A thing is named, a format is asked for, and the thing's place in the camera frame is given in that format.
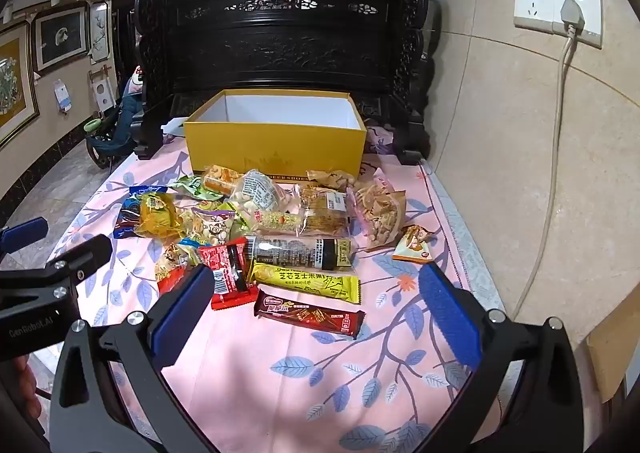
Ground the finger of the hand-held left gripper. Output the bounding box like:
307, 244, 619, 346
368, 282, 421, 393
0, 217, 49, 257
44, 234, 114, 305

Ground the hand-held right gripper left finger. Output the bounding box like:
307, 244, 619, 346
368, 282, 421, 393
50, 263, 216, 453

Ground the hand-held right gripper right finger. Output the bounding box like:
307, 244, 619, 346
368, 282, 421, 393
419, 263, 586, 453

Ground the small orange snack packet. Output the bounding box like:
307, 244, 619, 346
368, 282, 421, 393
391, 224, 435, 264

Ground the yellow-green seed packet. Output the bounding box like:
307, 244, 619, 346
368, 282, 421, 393
139, 193, 193, 238

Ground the yellow snack bar packet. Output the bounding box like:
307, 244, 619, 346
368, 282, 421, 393
248, 260, 362, 305

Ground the puffed rice bar packet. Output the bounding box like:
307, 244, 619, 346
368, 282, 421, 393
252, 210, 303, 236

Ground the clear bag of white candies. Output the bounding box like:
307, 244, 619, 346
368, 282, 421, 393
231, 170, 288, 224

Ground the orange-brown peanut packet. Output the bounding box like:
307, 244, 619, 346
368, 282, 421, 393
306, 169, 358, 194

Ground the yellow cardboard box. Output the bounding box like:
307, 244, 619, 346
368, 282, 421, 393
182, 89, 369, 182

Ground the person's left hand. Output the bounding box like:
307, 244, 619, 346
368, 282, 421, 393
9, 354, 42, 416

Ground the blue cookie packet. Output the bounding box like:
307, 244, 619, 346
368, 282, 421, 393
114, 186, 168, 239

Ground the small yellow-red packet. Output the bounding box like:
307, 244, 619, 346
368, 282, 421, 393
155, 239, 202, 295

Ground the red snack packet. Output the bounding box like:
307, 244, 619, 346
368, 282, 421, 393
197, 239, 260, 311

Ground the pink floral tablecloth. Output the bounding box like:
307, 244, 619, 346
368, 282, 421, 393
47, 126, 506, 453

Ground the white cartoon nut packet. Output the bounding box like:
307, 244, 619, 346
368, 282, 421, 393
190, 207, 236, 246

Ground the clear bag of chips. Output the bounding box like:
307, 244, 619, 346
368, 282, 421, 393
352, 176, 408, 251

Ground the brown chocolate bar packet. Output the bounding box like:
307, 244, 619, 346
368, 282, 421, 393
254, 289, 366, 338

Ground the green snack packet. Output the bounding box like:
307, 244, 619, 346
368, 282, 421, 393
172, 174, 223, 201

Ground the black sesame roll packet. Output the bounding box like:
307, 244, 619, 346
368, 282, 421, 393
245, 234, 353, 274

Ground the gold-framed flower painting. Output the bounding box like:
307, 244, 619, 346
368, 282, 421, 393
0, 22, 41, 146

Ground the brown cardboard piece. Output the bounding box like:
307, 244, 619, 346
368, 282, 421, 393
586, 293, 640, 404

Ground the dark framed painting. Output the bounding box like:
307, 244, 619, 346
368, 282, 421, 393
31, 3, 91, 76

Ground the blossom scroll painting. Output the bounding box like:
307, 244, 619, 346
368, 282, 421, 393
89, 0, 111, 65

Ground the dark carved wooden screen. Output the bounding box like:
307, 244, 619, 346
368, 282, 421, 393
132, 0, 432, 166

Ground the grey power plug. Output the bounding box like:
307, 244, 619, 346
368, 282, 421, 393
560, 0, 586, 36

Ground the blue-white wall hanger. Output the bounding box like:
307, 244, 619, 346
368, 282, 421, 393
54, 79, 73, 113

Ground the small wooden wall frame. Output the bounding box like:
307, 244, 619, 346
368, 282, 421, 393
90, 66, 117, 111

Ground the beige power cable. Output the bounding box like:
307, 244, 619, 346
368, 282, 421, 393
512, 33, 575, 319

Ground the white wall socket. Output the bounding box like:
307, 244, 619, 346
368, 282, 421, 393
552, 0, 603, 49
514, 0, 558, 31

